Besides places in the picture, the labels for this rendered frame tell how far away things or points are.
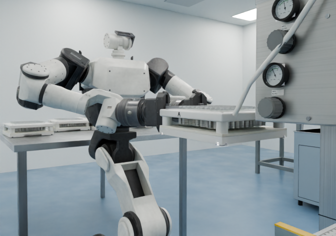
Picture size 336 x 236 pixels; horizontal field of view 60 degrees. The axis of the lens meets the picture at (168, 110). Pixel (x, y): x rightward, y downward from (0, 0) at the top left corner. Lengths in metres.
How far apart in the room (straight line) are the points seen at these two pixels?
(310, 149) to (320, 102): 2.74
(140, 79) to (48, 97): 0.46
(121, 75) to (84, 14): 4.20
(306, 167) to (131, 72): 2.34
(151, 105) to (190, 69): 5.45
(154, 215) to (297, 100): 0.84
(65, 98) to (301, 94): 0.70
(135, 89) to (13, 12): 4.03
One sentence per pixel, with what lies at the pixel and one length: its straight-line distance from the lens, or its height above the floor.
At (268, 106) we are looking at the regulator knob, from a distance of 0.45.
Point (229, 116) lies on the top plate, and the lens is 0.66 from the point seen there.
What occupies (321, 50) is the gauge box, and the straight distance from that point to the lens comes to 0.44.
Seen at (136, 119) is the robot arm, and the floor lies 1.00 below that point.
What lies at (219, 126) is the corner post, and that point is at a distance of 0.65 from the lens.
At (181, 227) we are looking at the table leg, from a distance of 2.20.
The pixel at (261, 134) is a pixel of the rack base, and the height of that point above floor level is 0.98.
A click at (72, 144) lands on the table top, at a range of 1.64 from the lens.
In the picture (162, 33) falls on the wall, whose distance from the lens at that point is 6.01.
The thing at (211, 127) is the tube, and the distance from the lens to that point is 0.72.
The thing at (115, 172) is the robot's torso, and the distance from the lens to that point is 1.21.
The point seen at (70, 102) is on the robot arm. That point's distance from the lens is 0.94.
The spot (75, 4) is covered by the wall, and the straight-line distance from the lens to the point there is 5.40.
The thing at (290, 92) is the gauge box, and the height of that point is 1.07.
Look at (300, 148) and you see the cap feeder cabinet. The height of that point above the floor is 0.59.
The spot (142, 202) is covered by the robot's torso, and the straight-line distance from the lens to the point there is 1.19.
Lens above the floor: 1.06
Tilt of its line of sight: 2 degrees down
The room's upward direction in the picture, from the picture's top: straight up
